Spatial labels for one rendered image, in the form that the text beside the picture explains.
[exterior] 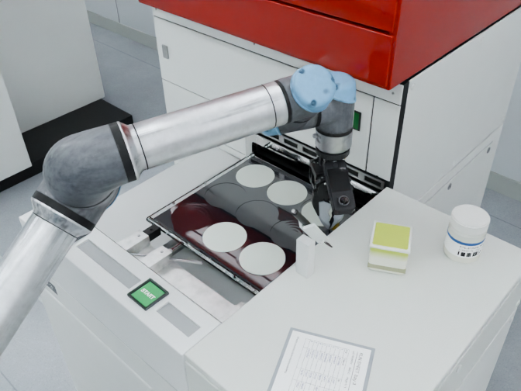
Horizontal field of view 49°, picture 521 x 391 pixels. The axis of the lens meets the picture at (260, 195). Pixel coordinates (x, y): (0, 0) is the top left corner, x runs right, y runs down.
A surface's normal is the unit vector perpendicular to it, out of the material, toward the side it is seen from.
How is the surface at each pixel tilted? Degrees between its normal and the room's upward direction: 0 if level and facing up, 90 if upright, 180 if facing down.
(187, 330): 0
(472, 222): 0
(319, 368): 0
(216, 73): 90
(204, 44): 90
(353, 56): 90
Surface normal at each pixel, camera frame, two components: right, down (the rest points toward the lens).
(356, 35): -0.68, 0.47
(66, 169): -0.33, 0.13
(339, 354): -0.02, -0.79
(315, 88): 0.22, -0.11
